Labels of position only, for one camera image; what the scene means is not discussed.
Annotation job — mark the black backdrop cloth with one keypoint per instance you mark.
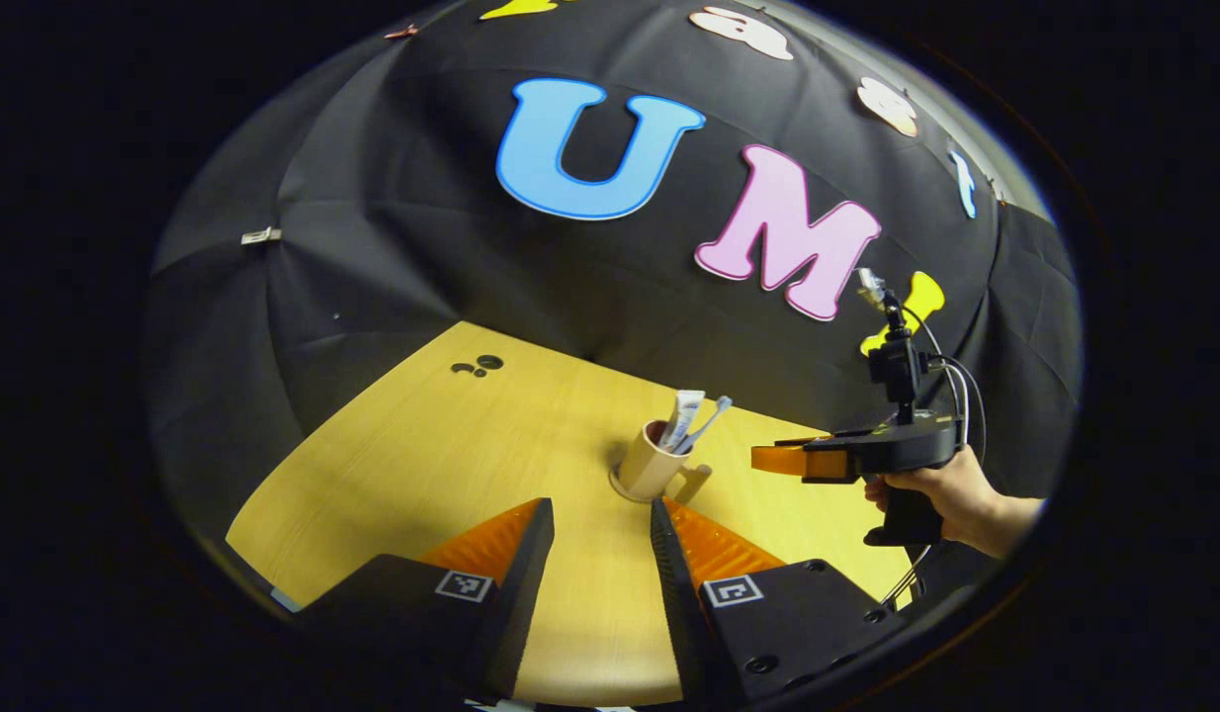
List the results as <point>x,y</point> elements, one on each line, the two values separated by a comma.
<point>422,247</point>

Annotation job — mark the silver cloth clip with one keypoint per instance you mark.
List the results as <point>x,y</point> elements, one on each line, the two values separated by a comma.
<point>260,235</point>

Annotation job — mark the orange cloth clip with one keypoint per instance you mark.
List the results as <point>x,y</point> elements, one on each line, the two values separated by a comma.
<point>402,32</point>

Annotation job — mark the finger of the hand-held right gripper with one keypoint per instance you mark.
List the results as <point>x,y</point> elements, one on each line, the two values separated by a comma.
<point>778,460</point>

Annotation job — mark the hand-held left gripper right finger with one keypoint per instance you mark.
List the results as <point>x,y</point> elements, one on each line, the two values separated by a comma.
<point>674,603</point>

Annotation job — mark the white toothbrush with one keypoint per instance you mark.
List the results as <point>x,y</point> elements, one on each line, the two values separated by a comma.
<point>714,413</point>

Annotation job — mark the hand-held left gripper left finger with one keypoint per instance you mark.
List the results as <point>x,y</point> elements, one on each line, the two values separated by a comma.
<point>526,593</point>

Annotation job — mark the wooden desktop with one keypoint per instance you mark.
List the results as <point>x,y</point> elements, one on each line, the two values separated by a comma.
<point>491,445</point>

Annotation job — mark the beige cup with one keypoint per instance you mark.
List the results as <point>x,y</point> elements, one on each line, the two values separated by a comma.
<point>645,470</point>

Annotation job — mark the white toothpaste tube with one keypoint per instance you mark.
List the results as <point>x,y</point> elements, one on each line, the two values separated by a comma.
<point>684,415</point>

